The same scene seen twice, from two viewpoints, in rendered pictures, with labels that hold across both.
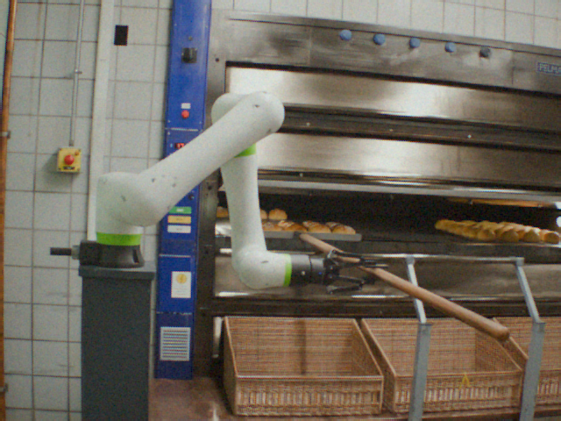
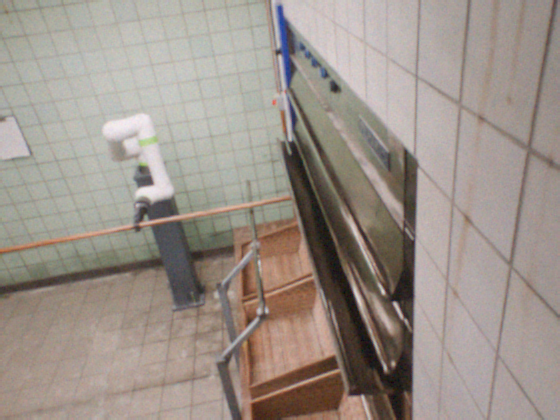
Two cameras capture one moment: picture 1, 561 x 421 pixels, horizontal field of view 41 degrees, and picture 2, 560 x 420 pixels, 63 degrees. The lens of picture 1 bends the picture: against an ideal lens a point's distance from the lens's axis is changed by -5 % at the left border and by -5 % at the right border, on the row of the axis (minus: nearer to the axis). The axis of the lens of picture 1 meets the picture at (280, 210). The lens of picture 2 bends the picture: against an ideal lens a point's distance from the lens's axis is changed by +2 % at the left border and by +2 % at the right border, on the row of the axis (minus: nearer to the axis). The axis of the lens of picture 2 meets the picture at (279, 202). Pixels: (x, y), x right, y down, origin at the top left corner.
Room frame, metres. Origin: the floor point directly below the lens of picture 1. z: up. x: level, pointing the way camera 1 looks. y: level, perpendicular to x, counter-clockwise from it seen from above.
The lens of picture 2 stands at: (3.36, -2.31, 2.47)
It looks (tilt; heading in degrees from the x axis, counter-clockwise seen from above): 30 degrees down; 99
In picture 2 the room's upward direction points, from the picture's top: 9 degrees counter-clockwise
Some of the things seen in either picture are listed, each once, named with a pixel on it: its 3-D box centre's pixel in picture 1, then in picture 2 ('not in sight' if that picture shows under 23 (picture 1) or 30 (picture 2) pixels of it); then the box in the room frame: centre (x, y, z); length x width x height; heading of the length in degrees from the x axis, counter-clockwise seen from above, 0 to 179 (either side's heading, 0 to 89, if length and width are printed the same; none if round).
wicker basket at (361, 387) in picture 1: (299, 363); (277, 265); (2.95, -0.11, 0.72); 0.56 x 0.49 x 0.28; 100
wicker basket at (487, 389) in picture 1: (438, 361); (290, 335); (3.06, -0.68, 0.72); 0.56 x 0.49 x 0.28; 102
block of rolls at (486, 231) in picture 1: (496, 230); not in sight; (3.86, -1.11, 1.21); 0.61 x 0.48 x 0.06; 11
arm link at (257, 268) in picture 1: (262, 268); (145, 196); (2.17, 0.04, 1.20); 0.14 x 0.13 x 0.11; 102
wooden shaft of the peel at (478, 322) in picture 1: (370, 269); (147, 224); (2.29, -0.28, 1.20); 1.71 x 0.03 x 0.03; 12
